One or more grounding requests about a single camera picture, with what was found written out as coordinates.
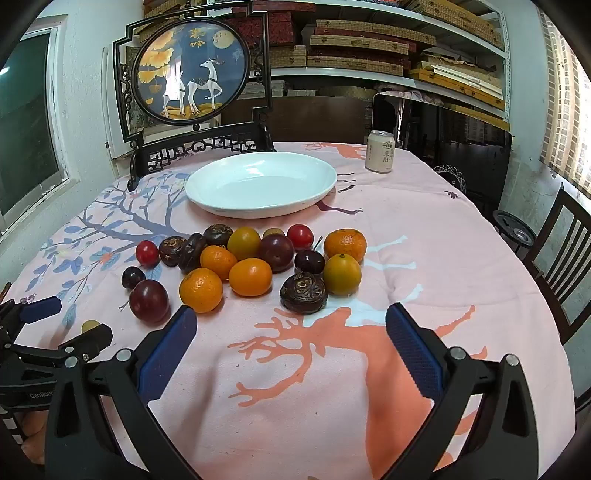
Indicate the brown water chestnut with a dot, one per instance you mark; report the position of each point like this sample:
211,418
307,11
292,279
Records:
171,250
304,293
218,234
191,251

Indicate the white oval plate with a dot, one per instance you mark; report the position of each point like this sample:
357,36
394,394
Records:
261,184

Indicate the glass window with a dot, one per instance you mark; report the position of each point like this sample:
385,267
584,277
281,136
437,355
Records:
23,115

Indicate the white metal shelf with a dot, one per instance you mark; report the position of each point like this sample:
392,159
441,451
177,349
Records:
346,74

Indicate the stack of woven flat boxes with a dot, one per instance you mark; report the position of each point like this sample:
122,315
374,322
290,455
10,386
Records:
360,44

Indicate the dark red patterned box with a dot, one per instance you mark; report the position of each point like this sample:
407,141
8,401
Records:
277,25

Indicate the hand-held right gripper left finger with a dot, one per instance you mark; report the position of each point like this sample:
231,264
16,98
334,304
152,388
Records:
168,350

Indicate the orange mandarin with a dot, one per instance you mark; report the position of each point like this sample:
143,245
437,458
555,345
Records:
345,245
201,290

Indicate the dark purple plum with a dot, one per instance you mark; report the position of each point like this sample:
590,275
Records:
276,252
148,301

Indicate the small smooth orange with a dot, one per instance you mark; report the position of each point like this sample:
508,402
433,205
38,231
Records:
218,262
250,277

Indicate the round deer picture screen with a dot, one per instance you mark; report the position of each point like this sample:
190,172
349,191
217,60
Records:
191,69

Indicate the dark wooden cabinet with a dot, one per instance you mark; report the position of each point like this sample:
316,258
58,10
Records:
475,157

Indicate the yellow-orange citrus fruit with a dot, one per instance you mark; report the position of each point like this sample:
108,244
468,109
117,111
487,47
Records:
341,274
244,243

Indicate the dark white-framed panel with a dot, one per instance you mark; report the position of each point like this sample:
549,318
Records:
388,120

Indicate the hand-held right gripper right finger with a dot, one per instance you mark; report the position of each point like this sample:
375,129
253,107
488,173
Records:
415,350

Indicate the small yellow round fruit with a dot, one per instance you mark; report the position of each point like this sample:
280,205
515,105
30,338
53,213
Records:
91,326
273,232

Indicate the red cherry tomato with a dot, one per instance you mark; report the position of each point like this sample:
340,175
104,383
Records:
300,236
147,253

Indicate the dark wooden chair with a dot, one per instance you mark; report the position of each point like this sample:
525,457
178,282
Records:
554,240

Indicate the window with woven blind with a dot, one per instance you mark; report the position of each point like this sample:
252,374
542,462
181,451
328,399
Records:
568,92

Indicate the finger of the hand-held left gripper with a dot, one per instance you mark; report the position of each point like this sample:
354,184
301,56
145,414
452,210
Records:
41,308
87,340

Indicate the black round stool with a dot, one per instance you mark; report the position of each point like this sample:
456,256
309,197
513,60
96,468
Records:
515,230

